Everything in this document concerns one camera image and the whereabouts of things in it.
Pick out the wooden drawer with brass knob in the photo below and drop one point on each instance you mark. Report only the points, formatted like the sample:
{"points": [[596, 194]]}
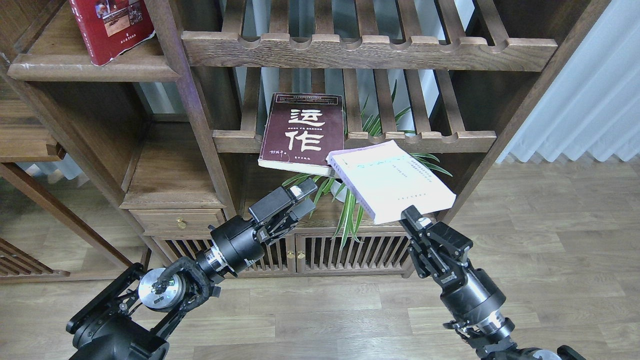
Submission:
{"points": [[178, 221]]}

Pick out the green spider plant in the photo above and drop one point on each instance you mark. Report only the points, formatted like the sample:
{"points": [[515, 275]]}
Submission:
{"points": [[351, 214]]}

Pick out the white plant pot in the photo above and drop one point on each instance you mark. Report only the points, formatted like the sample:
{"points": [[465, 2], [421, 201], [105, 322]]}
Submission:
{"points": [[338, 190]]}

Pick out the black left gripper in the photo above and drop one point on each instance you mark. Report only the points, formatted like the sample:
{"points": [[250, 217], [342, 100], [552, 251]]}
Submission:
{"points": [[239, 242]]}

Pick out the dark maroon book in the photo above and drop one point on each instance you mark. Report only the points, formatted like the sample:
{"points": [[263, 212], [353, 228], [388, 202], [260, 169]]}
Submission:
{"points": [[301, 130]]}

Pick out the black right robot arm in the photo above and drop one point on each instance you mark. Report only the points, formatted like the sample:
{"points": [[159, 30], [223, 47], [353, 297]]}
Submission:
{"points": [[509, 350]]}

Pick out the white pleated curtain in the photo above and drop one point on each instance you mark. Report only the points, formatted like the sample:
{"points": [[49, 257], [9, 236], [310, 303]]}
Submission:
{"points": [[593, 106]]}

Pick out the dark wooden bookshelf unit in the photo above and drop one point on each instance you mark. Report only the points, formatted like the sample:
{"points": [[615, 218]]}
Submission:
{"points": [[173, 124]]}

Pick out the red paperback book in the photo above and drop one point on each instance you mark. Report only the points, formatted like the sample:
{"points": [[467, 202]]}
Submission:
{"points": [[111, 27]]}

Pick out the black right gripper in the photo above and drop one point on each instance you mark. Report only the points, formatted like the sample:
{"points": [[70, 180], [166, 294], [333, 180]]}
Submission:
{"points": [[471, 296]]}

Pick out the wooden side furniture left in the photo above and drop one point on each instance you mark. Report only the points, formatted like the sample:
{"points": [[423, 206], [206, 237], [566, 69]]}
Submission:
{"points": [[25, 138]]}

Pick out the white paperback book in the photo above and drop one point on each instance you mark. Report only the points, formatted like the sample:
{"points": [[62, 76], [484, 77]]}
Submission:
{"points": [[386, 180]]}

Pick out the right slatted cabinet door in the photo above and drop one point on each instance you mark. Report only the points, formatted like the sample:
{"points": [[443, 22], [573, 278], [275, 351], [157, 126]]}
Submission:
{"points": [[374, 253]]}

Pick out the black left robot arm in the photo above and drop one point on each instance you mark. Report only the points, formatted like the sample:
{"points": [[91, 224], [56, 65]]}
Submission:
{"points": [[132, 318]]}

